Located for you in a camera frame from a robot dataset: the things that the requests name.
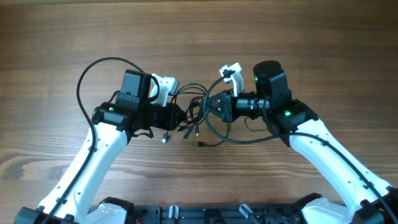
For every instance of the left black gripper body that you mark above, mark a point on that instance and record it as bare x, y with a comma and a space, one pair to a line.
158, 116

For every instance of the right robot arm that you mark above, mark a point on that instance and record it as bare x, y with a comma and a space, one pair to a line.
367, 198

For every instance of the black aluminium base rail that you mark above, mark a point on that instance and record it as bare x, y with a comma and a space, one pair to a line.
267, 214

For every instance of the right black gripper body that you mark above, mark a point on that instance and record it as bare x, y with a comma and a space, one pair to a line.
231, 107

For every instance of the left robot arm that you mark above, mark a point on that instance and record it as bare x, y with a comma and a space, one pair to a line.
140, 105

